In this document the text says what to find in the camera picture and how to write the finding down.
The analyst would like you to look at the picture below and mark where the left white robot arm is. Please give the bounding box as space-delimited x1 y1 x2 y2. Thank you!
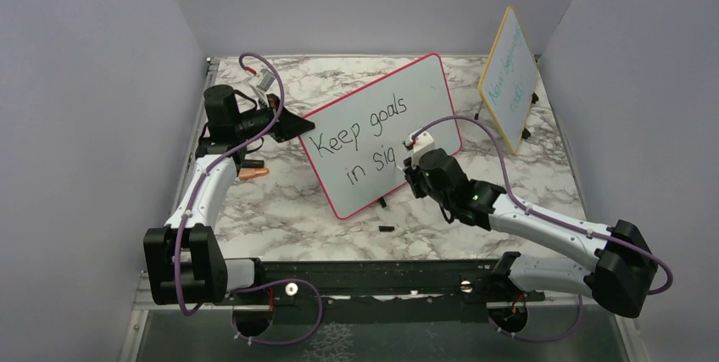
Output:
143 85 315 305

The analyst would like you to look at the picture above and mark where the pink framed whiteboard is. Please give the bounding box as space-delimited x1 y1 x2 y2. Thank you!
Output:
299 53 462 220

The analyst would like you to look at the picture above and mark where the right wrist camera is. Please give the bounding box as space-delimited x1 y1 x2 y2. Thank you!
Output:
403 131 435 168

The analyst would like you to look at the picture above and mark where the aluminium frame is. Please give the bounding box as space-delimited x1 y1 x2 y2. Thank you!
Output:
118 57 220 361

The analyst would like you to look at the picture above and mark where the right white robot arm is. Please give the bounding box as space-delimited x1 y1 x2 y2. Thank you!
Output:
403 148 659 318

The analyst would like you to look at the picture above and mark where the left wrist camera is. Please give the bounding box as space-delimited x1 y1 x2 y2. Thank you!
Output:
249 69 276 108

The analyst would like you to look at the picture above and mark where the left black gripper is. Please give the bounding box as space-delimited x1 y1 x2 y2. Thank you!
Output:
235 93 315 143

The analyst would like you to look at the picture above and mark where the yellow framed whiteboard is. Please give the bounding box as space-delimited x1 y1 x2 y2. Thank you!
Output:
478 6 540 153

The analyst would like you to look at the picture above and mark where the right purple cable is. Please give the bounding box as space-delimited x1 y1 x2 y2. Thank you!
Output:
404 115 674 343

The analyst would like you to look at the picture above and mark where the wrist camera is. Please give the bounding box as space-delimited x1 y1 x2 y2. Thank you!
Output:
249 69 276 108
403 131 435 168

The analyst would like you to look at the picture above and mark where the black mounting rail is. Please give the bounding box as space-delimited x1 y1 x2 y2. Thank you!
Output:
228 259 544 325

